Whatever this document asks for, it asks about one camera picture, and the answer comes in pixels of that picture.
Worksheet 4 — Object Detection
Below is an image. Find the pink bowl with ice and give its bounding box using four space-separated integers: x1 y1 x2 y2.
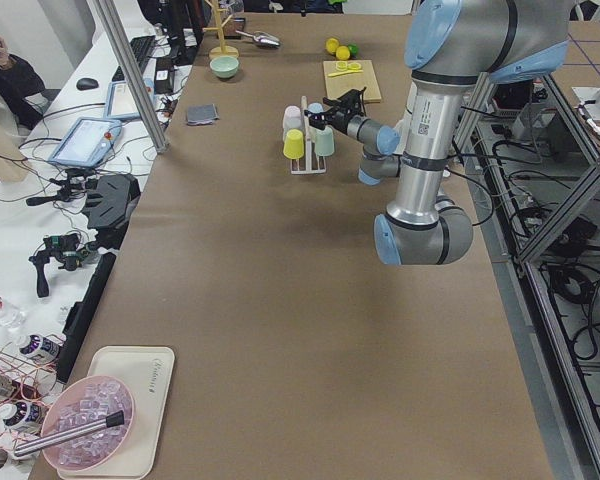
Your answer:
41 375 135 471

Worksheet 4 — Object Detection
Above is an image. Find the seated person black jacket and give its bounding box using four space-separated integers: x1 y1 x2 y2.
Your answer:
0 36 48 142

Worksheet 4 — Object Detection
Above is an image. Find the yellow plastic cup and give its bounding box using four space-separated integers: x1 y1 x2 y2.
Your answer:
283 129 305 160

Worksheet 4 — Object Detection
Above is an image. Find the black keyboard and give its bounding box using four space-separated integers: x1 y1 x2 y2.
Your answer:
129 35 156 73

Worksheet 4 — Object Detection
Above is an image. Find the lemon slice upper left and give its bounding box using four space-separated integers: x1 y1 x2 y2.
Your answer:
335 61 349 72

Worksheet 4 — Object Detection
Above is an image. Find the whole yellow lemon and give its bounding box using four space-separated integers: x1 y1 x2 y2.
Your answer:
325 37 340 55
335 45 351 61

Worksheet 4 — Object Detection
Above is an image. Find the metal scoop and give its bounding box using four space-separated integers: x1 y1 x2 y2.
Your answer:
236 30 281 49

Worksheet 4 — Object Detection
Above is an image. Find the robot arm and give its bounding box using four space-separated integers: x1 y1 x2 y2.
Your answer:
307 1 573 265

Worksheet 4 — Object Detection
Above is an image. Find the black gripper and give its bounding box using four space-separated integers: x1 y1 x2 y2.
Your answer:
304 88 366 135

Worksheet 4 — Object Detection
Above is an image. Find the wooden mug tree stand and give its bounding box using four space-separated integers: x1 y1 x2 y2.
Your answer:
203 0 239 60

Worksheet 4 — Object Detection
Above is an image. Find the green plastic cup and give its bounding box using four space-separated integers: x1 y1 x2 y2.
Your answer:
314 126 335 157

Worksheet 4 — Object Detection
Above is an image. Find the light blue plastic cup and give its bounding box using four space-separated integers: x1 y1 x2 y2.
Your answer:
307 102 324 114

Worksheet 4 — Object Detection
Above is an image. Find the blue teach pendant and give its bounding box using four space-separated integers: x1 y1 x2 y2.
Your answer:
103 80 140 120
47 117 122 168

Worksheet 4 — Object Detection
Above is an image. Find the cream plastic tray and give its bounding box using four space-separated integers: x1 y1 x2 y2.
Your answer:
58 346 175 479

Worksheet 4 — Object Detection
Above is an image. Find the aluminium frame post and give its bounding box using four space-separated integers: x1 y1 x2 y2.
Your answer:
94 0 168 154

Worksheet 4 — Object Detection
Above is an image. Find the black computer mouse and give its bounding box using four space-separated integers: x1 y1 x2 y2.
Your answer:
76 77 99 91

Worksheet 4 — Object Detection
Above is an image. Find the pink plastic cup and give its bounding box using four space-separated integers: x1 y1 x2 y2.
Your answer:
282 105 303 140

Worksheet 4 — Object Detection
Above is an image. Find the light green bowl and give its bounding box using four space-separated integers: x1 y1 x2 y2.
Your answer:
209 55 240 80

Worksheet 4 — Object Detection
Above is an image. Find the white wire cup rack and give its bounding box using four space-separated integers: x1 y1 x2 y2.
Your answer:
288 96 326 175

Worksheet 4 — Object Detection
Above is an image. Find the wooden cutting board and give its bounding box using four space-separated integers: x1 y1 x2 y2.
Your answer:
322 60 382 103

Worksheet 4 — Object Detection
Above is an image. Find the metal muddler tool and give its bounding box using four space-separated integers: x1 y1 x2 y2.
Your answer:
13 410 125 458

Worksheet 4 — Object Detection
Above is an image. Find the grey folded cloth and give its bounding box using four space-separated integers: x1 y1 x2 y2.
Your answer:
186 104 219 126

